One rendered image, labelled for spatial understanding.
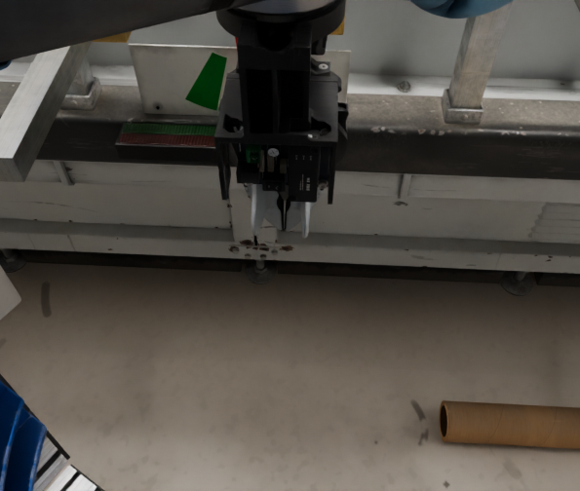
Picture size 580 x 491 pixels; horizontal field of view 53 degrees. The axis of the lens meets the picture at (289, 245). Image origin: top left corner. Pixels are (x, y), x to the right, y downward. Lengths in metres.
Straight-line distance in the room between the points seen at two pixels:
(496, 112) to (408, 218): 0.52
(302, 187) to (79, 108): 0.51
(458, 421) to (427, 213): 0.43
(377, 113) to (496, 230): 0.64
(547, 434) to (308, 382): 0.49
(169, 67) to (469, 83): 0.36
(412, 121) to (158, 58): 0.33
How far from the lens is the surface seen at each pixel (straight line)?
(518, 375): 1.42
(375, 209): 1.27
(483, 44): 0.74
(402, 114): 0.79
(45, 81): 0.64
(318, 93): 0.37
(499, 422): 1.26
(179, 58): 0.74
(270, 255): 1.34
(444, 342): 1.41
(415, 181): 0.90
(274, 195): 0.46
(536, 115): 0.84
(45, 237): 1.45
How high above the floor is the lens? 1.18
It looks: 51 degrees down
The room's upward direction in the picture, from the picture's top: straight up
